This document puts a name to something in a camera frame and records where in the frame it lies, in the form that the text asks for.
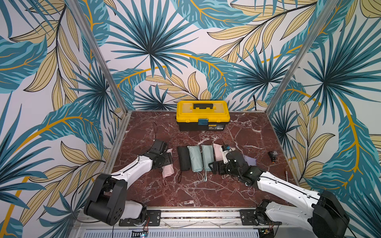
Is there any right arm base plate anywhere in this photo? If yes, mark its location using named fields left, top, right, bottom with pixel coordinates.
left=239, top=209, right=267, bottom=226

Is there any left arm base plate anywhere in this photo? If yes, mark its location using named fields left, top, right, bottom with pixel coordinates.
left=119, top=210, right=161, bottom=227

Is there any lavender sleeved umbrella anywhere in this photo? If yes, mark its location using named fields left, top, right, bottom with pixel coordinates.
left=243, top=155, right=257, bottom=166

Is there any aluminium frame rail left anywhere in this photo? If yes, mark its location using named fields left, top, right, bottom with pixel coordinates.
left=67, top=0, right=128, bottom=115

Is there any pink sleeved umbrella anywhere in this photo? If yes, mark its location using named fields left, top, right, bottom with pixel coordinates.
left=213, top=143, right=223, bottom=161

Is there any mint sleeved umbrella left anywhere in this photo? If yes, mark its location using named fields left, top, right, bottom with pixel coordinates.
left=187, top=146, right=203, bottom=173

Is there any aluminium frame rail right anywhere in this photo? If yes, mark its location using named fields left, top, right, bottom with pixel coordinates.
left=266, top=0, right=339, bottom=116

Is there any small black electrical part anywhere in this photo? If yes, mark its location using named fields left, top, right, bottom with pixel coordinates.
left=268, top=151, right=278, bottom=163

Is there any pink umbrella sleeve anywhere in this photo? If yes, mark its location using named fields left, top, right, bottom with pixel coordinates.
left=162, top=149, right=174, bottom=178

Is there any mint sleeved umbrella right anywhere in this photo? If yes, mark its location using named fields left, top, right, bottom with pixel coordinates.
left=201, top=145, right=214, bottom=172

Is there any aluminium frame rail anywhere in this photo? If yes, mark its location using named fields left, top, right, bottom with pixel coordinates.
left=67, top=0, right=128, bottom=115
left=266, top=0, right=339, bottom=116

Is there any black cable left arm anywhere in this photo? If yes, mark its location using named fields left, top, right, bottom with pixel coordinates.
left=70, top=172, right=103, bottom=224

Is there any mint sleeved umbrella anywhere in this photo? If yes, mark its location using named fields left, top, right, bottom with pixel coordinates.
left=187, top=146, right=203, bottom=173
left=201, top=145, right=214, bottom=172

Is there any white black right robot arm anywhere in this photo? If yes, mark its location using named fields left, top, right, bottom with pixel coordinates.
left=221, top=150, right=350, bottom=238

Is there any black sleeved umbrella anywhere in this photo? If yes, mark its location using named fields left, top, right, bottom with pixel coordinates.
left=177, top=146, right=191, bottom=171

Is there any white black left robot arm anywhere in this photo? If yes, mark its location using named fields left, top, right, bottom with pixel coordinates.
left=83, top=139, right=169, bottom=226

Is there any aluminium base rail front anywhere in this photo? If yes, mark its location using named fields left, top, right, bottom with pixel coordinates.
left=69, top=207, right=315, bottom=238

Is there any yellow black toolbox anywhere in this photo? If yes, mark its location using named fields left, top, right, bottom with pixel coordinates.
left=176, top=101, right=230, bottom=131

